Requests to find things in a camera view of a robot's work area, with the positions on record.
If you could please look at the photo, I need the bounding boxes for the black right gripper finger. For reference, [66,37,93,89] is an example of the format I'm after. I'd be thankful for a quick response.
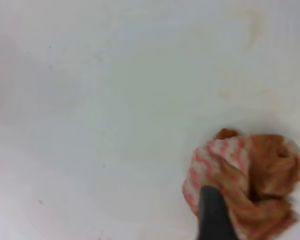
[197,185,238,240]

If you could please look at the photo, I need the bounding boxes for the pink white striped rag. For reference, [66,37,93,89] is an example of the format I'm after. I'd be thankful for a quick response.
[182,128,300,240]

